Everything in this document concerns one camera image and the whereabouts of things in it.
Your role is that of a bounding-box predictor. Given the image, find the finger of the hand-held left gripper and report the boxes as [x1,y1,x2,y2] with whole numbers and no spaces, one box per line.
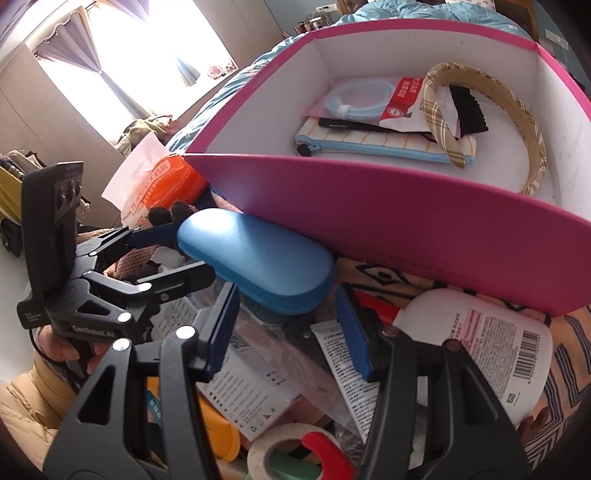
[85,259,217,324]
[76,224,185,269]

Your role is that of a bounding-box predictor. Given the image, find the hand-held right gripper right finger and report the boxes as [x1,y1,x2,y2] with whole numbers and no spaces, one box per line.
[335,284,532,480]

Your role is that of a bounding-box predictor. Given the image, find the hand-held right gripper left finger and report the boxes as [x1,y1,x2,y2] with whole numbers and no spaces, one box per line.
[44,281,241,480]

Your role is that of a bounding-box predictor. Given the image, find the blue glasses case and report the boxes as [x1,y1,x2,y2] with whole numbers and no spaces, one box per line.
[177,208,337,315]

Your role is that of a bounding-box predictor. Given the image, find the pink cardboard box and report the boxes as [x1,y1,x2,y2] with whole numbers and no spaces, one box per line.
[184,16,591,317]

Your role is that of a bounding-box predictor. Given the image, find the person's left hand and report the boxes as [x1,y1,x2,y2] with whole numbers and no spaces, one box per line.
[34,323,112,377]

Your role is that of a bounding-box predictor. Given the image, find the brown plush toy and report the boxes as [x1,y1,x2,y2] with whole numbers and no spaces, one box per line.
[104,200,199,278]

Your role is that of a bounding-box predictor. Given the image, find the orange and white plastic bag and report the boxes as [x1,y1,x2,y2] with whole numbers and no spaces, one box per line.
[102,134,208,229]

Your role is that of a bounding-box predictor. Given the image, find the pile of clothes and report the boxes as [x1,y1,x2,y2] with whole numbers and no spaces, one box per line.
[115,115,185,151]

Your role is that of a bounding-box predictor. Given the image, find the orange tube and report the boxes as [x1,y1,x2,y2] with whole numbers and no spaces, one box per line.
[198,397,242,462]

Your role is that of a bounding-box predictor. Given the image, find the white lotion bottle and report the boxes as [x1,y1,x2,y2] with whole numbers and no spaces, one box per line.
[392,288,555,425]

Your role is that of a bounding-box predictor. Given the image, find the red tape dispenser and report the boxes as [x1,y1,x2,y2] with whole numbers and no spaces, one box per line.
[300,431,358,480]

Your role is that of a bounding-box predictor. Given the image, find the masking tape roll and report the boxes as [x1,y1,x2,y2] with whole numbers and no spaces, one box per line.
[247,422,340,480]

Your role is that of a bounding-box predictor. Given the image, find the green flat box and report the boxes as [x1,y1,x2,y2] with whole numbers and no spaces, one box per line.
[270,455,324,480]

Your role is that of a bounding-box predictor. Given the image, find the short blue curtain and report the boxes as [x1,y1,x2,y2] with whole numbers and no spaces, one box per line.
[177,58,202,88]

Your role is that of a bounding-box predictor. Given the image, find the long purple curtain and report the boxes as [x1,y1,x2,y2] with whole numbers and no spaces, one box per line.
[34,34,155,123]

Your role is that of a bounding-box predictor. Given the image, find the yellow striped zipper pouch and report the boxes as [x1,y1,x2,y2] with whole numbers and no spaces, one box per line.
[295,117,476,169]

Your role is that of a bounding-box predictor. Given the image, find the bright window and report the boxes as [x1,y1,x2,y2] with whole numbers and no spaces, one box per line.
[37,0,236,145]

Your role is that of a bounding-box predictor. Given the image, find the slim black pen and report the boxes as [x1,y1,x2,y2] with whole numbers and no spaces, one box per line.
[318,117,393,134]

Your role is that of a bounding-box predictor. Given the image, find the plaid headband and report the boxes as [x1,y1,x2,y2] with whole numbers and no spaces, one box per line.
[422,62,548,197]

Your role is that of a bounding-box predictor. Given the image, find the red and white packet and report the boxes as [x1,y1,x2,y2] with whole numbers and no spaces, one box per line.
[379,76,437,134]

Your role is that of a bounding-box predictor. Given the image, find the wooden bed headboard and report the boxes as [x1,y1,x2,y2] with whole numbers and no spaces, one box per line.
[494,0,541,44]

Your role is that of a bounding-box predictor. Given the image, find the clear bag with blue cable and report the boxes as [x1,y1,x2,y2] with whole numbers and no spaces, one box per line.
[305,76,400,123]

